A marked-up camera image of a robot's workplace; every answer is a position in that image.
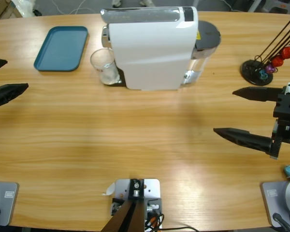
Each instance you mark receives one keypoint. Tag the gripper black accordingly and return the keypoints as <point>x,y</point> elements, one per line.
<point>288,108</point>

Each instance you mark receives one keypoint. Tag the clear plastic cup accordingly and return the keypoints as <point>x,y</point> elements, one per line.
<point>105,65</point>

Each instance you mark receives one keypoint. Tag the purple coffee capsule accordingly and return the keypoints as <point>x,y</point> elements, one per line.
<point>271,68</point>

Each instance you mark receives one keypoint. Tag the red coffee capsule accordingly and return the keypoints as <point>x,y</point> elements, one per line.
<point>278,61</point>
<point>288,52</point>

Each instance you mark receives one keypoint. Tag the white coffee machine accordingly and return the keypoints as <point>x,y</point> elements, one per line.
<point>154,55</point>

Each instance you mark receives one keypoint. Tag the black capsule stand with rods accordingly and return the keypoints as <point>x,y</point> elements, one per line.
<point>253,72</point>

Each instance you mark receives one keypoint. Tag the brown cardboard box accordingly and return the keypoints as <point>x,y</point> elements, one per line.
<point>2,8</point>

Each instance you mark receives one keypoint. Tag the white plastic bag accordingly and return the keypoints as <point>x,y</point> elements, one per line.
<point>24,6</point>

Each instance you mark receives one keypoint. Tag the blue plastic tray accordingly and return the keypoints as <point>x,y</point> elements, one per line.
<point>60,48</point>

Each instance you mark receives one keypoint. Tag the clear water tank dark lid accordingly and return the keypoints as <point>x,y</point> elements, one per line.
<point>207,33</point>

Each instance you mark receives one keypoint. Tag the white paper tape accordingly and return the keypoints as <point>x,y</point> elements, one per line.
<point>110,189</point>

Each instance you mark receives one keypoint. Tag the arm grey base plate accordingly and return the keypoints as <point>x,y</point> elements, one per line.
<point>267,200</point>
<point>7,213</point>

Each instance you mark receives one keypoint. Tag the white mount block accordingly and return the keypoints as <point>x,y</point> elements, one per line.
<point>151,191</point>

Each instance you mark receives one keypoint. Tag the black mount bracket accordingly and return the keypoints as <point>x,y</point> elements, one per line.
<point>157,205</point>

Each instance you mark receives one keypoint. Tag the dark camera post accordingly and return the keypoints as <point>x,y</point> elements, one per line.
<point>133,217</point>

